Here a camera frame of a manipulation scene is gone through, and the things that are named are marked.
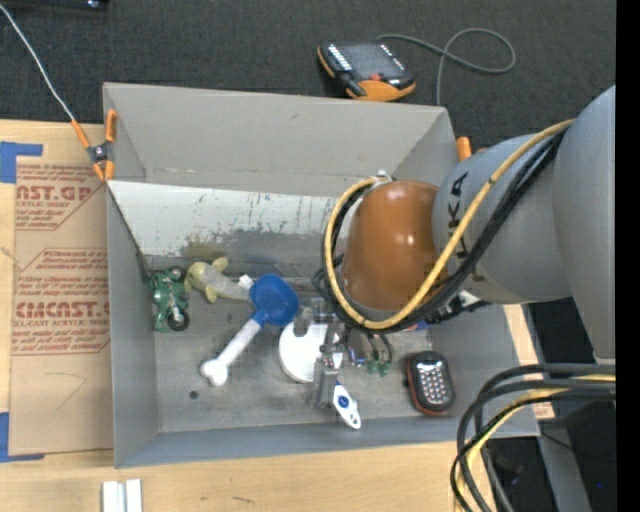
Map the white and blue key fob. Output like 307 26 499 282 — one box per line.
331 380 362 430

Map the brown cardboard board red print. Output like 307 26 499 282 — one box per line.
0 118 116 457

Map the grey metal bin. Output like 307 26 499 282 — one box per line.
102 82 541 469

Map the white round disc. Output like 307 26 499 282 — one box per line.
277 319 346 385

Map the black cylinder on white bracket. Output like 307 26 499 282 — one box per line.
424 292 494 326

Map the green toy motorcycle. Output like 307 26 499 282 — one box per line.
149 267 192 333

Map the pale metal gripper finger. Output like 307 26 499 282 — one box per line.
313 350 345 410
310 297 343 351

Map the yellow toy animal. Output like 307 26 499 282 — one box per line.
183 257 253 304

